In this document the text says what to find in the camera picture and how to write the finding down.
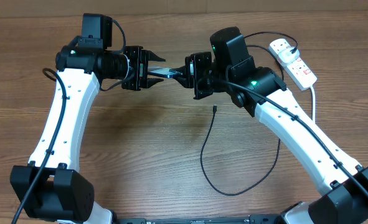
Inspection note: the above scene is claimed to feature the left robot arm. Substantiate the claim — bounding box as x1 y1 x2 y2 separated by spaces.
10 13 164 223

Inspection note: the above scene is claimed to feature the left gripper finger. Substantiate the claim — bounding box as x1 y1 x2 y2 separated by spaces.
148 50 166 62
146 78 164 88

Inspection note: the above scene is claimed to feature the white charger plug adapter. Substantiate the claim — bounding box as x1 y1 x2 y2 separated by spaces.
278 48 300 66

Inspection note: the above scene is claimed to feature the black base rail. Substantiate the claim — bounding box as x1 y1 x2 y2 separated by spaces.
113 214 280 224

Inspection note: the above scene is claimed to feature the white power strip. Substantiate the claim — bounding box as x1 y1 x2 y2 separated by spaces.
268 39 317 91

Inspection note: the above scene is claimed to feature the Samsung Galaxy smartphone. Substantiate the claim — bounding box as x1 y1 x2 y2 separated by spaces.
148 66 182 78

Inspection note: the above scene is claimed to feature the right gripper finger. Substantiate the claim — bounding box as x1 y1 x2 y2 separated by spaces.
171 65 186 75
175 77 187 88

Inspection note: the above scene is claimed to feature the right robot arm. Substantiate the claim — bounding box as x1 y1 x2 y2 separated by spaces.
177 27 368 223

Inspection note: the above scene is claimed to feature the cardboard wall panel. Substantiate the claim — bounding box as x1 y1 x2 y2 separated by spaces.
0 0 368 18

